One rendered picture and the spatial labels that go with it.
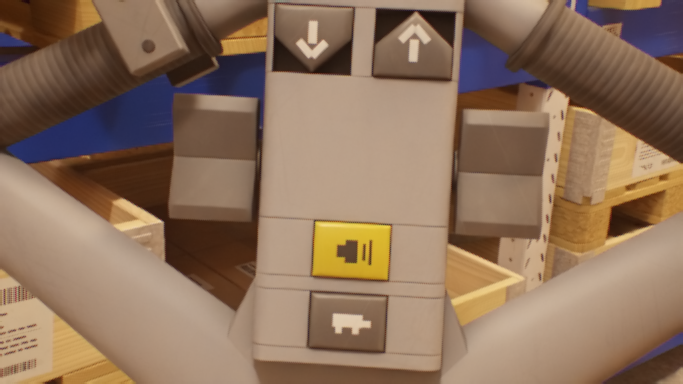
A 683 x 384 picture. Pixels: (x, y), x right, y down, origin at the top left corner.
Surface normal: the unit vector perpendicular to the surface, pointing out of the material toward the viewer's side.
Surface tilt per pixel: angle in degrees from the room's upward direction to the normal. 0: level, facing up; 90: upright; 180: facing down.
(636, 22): 90
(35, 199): 53
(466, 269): 90
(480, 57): 90
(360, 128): 74
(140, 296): 69
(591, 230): 90
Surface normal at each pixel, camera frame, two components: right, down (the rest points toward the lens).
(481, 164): -0.05, 0.35
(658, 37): 0.65, 0.29
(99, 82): 0.27, 0.64
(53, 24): -0.75, 0.19
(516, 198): -0.01, -0.23
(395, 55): -0.04, 0.06
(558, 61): -0.27, 0.43
